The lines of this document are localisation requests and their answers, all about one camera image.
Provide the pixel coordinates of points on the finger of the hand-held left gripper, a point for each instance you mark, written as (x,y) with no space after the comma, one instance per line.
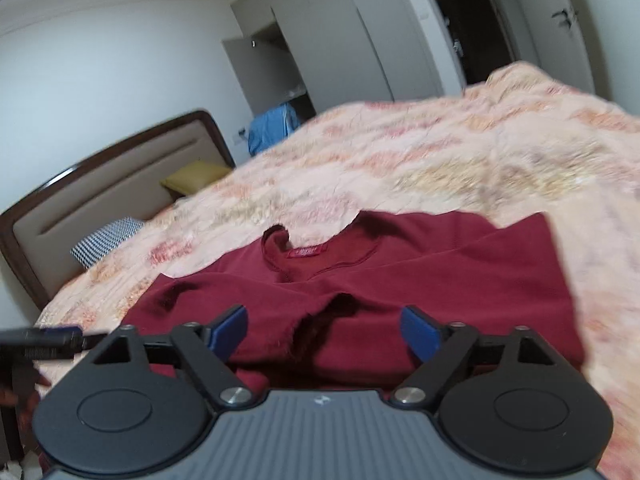
(45,341)

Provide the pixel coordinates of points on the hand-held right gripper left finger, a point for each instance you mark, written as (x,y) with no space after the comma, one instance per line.
(230,331)

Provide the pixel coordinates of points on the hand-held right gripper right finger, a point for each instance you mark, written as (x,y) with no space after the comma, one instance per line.
(420,334)

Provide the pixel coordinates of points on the dark red sweater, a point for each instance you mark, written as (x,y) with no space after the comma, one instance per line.
(400,270)

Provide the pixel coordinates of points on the black white checkered pillow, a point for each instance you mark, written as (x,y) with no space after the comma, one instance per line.
(102,240)

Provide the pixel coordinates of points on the yellow pillow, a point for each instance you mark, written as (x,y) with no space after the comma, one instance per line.
(195,176)

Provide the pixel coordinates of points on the brown padded bed headboard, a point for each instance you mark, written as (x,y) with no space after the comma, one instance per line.
(100,175)

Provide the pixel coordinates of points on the floral peach blanket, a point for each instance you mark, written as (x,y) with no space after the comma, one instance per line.
(450,160)

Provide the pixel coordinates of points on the blue garment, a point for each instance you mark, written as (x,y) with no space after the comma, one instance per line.
(270,127)

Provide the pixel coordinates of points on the white room door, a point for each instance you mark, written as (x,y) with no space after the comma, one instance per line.
(550,55)

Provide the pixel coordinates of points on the grey wardrobe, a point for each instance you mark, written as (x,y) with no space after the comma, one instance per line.
(340,35)

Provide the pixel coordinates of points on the white wall socket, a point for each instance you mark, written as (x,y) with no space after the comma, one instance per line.
(241,133)

